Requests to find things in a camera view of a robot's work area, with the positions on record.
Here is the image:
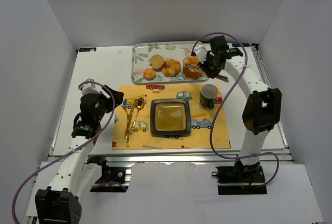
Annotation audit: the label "metal tongs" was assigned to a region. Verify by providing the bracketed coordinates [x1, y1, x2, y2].
[184, 64, 229, 82]

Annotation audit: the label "large round orange bread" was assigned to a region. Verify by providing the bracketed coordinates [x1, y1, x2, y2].
[183, 55, 202, 79]

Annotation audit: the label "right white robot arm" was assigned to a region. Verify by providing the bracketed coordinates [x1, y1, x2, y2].
[191, 34, 282, 172]

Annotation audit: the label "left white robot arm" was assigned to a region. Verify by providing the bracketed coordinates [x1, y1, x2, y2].
[35, 82, 124, 223]

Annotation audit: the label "croissant shaped bread roll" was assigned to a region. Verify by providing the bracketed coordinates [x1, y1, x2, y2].
[161, 59, 181, 77]

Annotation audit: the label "cut muffin bread piece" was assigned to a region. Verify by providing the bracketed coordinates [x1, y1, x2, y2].
[150, 54, 166, 70]

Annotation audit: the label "gold knife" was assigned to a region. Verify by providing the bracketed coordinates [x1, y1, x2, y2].
[124, 99, 141, 139]

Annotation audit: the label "dark green mug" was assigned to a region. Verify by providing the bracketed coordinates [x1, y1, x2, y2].
[200, 84, 218, 109]

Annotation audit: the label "gold spoon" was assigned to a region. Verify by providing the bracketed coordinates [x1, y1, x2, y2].
[130, 97, 145, 134]

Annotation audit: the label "right blue corner label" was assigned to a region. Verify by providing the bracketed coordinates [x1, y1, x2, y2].
[232, 43, 250, 47]

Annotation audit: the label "blue corner label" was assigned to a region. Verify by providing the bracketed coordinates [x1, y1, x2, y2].
[78, 47, 96, 52]
[232, 43, 250, 47]

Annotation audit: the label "yellow vehicle print placemat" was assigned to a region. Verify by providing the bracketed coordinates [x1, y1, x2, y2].
[112, 83, 231, 150]

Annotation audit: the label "small round bun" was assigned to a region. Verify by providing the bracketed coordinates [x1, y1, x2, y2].
[143, 68, 156, 80]

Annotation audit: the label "gold fork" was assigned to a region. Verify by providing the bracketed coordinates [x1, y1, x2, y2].
[125, 100, 137, 142]

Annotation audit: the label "floral white serving tray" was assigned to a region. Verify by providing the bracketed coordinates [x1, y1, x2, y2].
[131, 41, 208, 85]

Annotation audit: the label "black square plate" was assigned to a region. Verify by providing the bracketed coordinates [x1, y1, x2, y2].
[150, 99, 191, 138]

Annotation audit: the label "left blue corner label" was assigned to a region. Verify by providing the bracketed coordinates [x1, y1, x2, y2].
[78, 47, 96, 52]

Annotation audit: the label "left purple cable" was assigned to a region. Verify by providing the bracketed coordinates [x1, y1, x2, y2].
[11, 80, 128, 224]

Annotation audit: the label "purple cable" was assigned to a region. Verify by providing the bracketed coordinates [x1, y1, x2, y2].
[11, 80, 128, 224]
[191, 32, 280, 190]

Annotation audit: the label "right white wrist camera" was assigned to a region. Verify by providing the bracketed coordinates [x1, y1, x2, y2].
[192, 45, 208, 64]

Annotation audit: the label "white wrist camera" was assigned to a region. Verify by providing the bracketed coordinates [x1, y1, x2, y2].
[192, 45, 208, 64]
[78, 78, 100, 95]

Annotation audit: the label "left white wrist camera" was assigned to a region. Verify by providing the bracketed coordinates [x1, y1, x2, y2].
[78, 78, 100, 95]

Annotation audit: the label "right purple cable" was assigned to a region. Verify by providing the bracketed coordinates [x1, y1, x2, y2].
[191, 32, 280, 190]

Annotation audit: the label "aluminium frame rail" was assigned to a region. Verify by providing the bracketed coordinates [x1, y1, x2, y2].
[47, 149, 293, 169]

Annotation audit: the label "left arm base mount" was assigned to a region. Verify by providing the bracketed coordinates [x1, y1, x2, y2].
[86, 156, 128, 193]

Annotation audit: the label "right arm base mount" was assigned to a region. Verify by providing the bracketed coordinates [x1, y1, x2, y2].
[211, 165, 267, 195]

